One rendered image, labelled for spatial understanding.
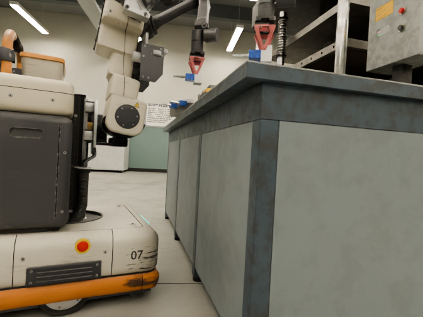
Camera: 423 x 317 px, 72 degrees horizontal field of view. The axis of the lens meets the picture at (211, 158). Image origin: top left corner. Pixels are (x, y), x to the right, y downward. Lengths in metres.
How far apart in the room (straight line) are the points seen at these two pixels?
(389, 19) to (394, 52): 0.18
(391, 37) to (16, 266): 1.83
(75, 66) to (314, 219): 8.91
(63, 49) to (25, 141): 8.54
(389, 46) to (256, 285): 1.35
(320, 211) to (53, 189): 0.86
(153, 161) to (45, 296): 7.60
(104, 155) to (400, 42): 7.12
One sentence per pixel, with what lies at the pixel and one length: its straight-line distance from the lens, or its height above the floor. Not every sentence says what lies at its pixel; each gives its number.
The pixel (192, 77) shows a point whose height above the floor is 0.93.
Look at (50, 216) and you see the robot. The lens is 1.16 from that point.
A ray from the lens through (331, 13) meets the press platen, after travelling 2.18.
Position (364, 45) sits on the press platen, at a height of 1.26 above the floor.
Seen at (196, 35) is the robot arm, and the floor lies 1.12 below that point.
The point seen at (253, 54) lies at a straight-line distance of 1.05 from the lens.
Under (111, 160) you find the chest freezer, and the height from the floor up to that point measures 0.30.
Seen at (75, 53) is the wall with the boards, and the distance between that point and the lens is 9.50.
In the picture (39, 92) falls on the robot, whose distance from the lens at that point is 1.15.
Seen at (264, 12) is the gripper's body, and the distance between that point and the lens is 1.09.
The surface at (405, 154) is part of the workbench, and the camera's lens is 0.98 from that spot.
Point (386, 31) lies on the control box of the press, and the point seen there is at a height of 1.24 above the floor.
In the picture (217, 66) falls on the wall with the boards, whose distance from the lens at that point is 9.04.
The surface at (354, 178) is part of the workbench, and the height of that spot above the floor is 0.54.
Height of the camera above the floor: 0.58
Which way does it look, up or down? 1 degrees down
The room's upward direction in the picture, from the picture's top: 3 degrees clockwise
